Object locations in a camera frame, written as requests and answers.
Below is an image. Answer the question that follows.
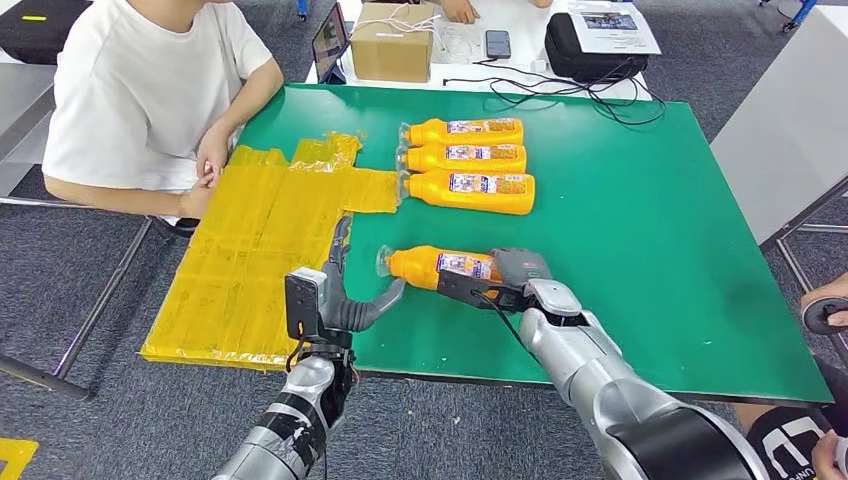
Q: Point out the white handheld controller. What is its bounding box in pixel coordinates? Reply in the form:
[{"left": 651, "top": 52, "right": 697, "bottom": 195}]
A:
[{"left": 802, "top": 296, "right": 848, "bottom": 337}]

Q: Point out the orange detergent bottle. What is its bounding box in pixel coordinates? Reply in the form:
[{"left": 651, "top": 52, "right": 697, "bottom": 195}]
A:
[
  {"left": 395, "top": 142, "right": 528, "bottom": 175},
  {"left": 398, "top": 117, "right": 525, "bottom": 148},
  {"left": 375, "top": 243, "right": 505, "bottom": 293},
  {"left": 396, "top": 168, "right": 536, "bottom": 217}
]

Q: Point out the yellow taped mat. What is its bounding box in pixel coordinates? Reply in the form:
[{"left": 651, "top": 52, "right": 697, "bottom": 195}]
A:
[{"left": 139, "top": 130, "right": 401, "bottom": 372}]

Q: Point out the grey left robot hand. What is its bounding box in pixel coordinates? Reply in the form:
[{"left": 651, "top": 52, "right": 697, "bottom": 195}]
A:
[{"left": 319, "top": 215, "right": 407, "bottom": 336}]

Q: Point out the white side table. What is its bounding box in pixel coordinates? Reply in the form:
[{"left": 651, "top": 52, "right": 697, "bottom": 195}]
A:
[{"left": 708, "top": 6, "right": 848, "bottom": 333}]

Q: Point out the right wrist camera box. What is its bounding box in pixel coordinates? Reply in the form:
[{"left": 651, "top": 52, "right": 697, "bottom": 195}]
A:
[{"left": 437, "top": 268, "right": 535, "bottom": 314}]

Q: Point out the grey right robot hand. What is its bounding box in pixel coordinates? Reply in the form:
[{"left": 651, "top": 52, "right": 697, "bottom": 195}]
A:
[{"left": 491, "top": 247, "right": 554, "bottom": 289}]

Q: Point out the printed paper sheet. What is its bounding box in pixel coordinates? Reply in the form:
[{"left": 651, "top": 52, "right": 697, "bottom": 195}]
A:
[{"left": 568, "top": 0, "right": 662, "bottom": 56}]

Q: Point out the blue metal rack frame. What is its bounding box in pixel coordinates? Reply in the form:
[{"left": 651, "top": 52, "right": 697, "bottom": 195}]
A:
[{"left": 758, "top": 0, "right": 819, "bottom": 33}]

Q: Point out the white cable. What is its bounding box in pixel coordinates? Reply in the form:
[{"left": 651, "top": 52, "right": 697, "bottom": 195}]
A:
[{"left": 354, "top": 5, "right": 478, "bottom": 64}]

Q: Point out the black smartphone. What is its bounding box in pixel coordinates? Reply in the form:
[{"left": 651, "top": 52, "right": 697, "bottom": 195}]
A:
[{"left": 484, "top": 29, "right": 513, "bottom": 61}]

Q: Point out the black tablet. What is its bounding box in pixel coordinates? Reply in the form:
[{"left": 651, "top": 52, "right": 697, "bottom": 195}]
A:
[{"left": 311, "top": 1, "right": 351, "bottom": 85}]

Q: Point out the yellow floor marker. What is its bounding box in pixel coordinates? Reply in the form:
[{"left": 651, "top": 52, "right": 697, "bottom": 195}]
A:
[{"left": 0, "top": 437, "right": 40, "bottom": 480}]

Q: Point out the grey metal bench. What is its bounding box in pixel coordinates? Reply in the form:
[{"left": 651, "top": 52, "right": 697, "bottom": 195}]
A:
[{"left": 0, "top": 62, "right": 200, "bottom": 402}]

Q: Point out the black carrying case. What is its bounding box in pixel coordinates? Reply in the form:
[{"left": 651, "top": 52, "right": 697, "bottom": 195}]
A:
[
  {"left": 0, "top": 0, "right": 91, "bottom": 66},
  {"left": 544, "top": 11, "right": 651, "bottom": 84}
]

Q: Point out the brown cardboard box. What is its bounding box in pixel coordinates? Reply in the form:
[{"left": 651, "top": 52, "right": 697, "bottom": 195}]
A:
[{"left": 349, "top": 1, "right": 439, "bottom": 84}]

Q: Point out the black cable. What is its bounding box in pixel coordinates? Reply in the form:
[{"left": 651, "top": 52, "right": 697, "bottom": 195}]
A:
[{"left": 441, "top": 58, "right": 667, "bottom": 127}]

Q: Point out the black stool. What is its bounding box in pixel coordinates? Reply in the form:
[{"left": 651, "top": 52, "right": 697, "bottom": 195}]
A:
[{"left": 150, "top": 215, "right": 200, "bottom": 240}]

